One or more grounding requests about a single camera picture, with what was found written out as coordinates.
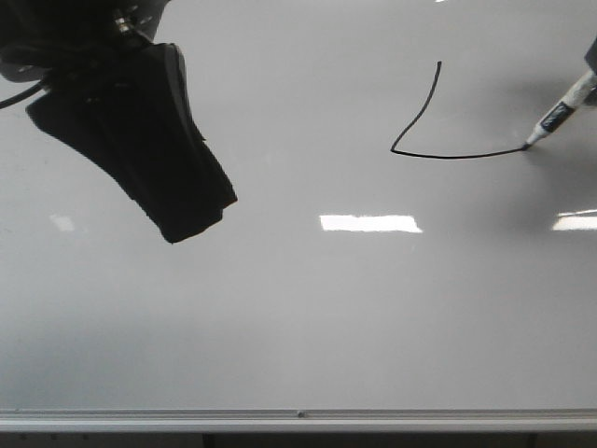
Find black whiteboard marker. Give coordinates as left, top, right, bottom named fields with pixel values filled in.
left=522, top=70, right=596, bottom=150

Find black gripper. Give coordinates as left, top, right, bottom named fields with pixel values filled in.
left=1, top=1, right=237, bottom=244

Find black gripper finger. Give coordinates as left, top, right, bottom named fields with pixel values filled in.
left=584, top=38, right=597, bottom=74

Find aluminium whiteboard tray rail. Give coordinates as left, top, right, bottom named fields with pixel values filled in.
left=1, top=409, right=596, bottom=433

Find black cable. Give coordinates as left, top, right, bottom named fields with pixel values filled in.
left=0, top=79, right=51, bottom=111

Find white whiteboard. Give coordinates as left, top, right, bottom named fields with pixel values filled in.
left=1, top=1, right=596, bottom=410

